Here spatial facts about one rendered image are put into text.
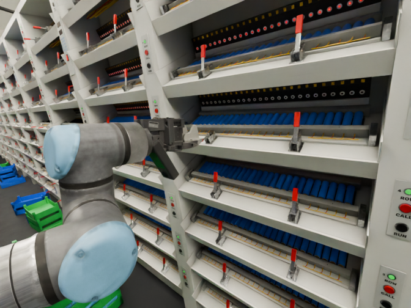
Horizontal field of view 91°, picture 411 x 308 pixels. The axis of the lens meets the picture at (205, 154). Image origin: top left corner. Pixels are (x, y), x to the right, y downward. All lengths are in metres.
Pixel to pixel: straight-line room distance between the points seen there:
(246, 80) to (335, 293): 0.62
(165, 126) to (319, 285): 0.61
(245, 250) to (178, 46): 0.79
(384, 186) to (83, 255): 0.52
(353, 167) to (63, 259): 0.52
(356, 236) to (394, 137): 0.25
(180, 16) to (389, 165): 0.63
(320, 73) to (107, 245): 0.48
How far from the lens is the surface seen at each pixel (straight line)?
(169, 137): 0.50
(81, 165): 0.40
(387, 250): 0.60
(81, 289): 0.32
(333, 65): 0.50
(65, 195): 0.43
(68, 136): 0.39
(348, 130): 0.56
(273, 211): 0.65
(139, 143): 0.44
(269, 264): 0.78
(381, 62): 0.49
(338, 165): 0.53
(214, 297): 1.19
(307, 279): 0.76
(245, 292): 0.97
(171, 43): 0.84
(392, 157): 0.51
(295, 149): 0.54
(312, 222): 0.63
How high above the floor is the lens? 1.11
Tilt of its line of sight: 17 degrees down
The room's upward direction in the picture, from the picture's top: 6 degrees counter-clockwise
